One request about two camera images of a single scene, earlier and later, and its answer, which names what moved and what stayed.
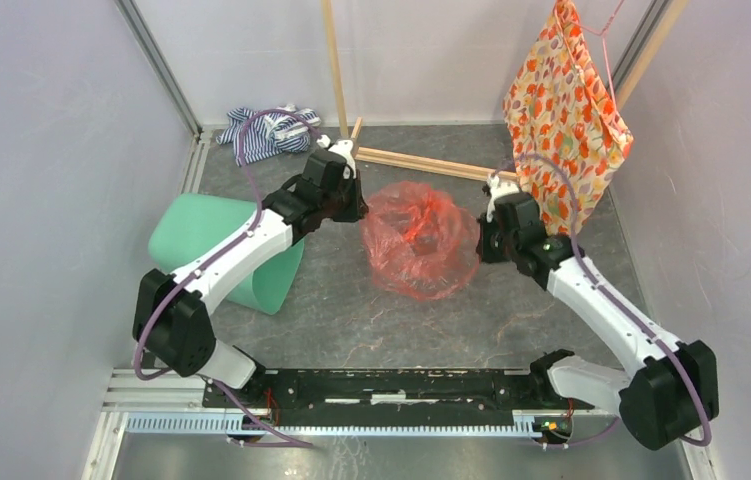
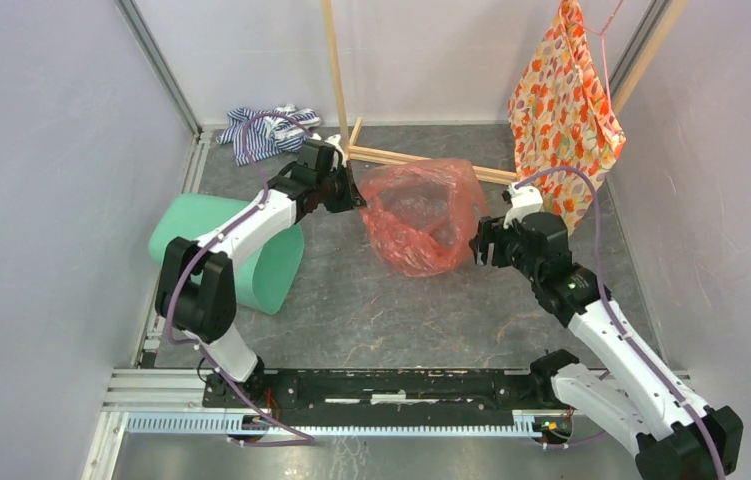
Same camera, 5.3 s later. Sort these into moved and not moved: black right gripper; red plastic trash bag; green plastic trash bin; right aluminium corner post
Moved: red plastic trash bag
Not moved: green plastic trash bin; black right gripper; right aluminium corner post
